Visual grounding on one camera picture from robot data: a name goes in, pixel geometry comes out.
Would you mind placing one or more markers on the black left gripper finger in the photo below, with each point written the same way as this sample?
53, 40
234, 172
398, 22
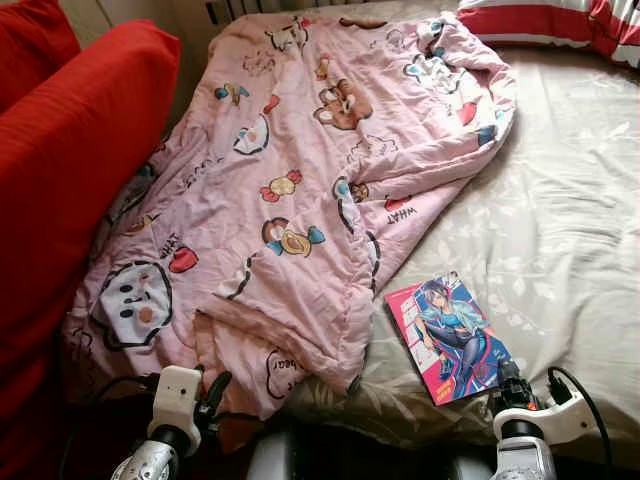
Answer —
221, 386

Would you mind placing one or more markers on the anime cover comic book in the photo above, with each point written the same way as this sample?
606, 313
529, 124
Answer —
450, 335

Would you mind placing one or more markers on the grey robot left leg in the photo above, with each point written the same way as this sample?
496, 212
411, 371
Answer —
270, 458

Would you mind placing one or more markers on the grey robot leg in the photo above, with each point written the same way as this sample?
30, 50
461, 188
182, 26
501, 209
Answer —
270, 458
470, 468

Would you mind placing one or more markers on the grey robot right leg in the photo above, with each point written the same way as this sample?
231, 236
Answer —
470, 468

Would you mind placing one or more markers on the beige floral bed sheet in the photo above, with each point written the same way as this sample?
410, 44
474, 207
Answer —
560, 220

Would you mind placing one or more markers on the red fabric cushion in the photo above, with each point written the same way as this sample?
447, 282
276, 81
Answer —
30, 50
70, 200

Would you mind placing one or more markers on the pink cartoon print quilt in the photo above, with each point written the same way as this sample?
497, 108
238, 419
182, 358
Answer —
300, 150

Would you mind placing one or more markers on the red white striped bolster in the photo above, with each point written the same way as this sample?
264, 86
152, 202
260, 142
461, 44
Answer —
540, 25

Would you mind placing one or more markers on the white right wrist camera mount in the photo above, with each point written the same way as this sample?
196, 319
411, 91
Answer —
560, 415

